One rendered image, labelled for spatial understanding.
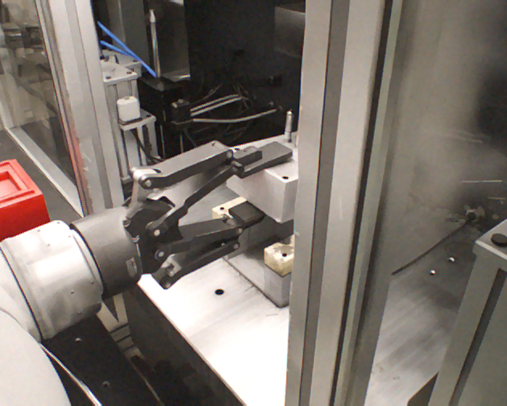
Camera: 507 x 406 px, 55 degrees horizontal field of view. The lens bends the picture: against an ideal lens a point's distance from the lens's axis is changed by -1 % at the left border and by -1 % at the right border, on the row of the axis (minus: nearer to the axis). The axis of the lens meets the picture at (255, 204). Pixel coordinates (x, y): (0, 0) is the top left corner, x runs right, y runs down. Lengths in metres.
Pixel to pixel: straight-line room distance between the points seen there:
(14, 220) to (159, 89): 0.28
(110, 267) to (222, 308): 0.17
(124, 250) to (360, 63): 0.28
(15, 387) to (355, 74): 0.21
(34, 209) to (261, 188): 0.33
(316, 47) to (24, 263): 0.28
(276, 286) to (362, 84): 0.36
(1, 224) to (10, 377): 0.46
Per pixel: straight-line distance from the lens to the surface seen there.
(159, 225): 0.45
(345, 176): 0.24
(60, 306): 0.42
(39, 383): 0.27
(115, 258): 0.43
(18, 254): 0.42
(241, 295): 0.57
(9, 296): 0.40
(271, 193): 0.50
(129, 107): 0.70
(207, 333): 0.53
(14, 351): 0.29
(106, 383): 0.81
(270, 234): 0.64
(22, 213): 0.71
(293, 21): 0.51
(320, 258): 0.28
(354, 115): 0.22
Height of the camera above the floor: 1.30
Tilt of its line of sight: 33 degrees down
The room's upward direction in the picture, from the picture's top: straight up
